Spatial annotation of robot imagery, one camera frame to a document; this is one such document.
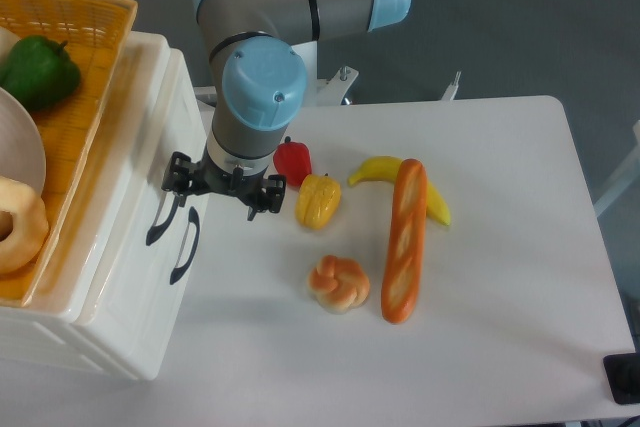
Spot yellow woven basket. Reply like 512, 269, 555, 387
1, 0, 138, 307

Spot black device at edge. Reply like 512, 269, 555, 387
603, 353, 639, 405

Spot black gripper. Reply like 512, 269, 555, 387
161, 145, 287, 221

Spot white plate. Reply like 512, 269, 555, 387
1, 89, 46, 194

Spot beige donut bread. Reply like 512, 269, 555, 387
1, 177, 49, 275

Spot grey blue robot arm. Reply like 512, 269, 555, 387
162, 0, 412, 214

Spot yellow bell pepper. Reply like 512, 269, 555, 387
294, 174, 342, 230

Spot yellow banana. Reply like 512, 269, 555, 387
347, 156, 451, 226

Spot orange baguette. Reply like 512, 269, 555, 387
381, 159, 427, 324

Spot red bell pepper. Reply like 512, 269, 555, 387
273, 136, 312, 188

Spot white plastic drawer cabinet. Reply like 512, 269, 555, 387
0, 30, 174, 382

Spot white object in basket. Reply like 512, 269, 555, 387
0, 27, 21, 65

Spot green bell pepper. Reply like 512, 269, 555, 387
1, 35, 81, 112

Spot knotted bread roll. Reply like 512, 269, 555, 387
307, 255, 370, 314

